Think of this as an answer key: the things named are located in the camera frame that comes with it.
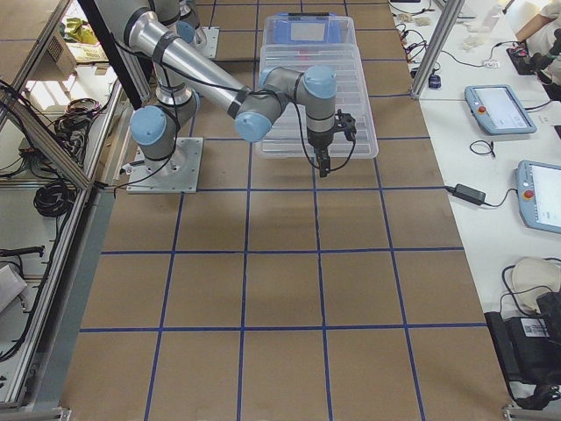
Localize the cardboard box on shelf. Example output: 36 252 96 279
43 4 110 75

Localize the clear plastic storage box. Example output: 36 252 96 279
263 12 356 46

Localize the upper teach pendant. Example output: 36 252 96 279
464 84 536 136

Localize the black power adapter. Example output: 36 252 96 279
444 183 486 206

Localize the white round device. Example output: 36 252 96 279
511 257 560 312

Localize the black cable coil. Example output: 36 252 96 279
33 180 74 218

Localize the small black looped cable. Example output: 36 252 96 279
470 139 497 159

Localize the black box latch handle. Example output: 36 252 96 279
288 11 331 18

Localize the teach pendant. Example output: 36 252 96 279
464 84 536 136
515 160 560 233

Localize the lower teach pendant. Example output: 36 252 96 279
515 160 560 233

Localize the aluminium frame post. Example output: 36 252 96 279
410 0 465 99

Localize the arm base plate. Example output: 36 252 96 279
193 26 220 60
125 137 203 194

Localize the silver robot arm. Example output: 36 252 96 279
96 1 357 177
149 0 207 48

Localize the aluminium rack frame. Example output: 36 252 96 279
1 1 130 414

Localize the person in white shirt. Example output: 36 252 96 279
515 1 560 97

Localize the black device on desk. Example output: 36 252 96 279
485 292 560 410

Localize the clear plastic box lid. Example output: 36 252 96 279
256 43 378 159

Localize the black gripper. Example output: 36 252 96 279
307 110 357 178

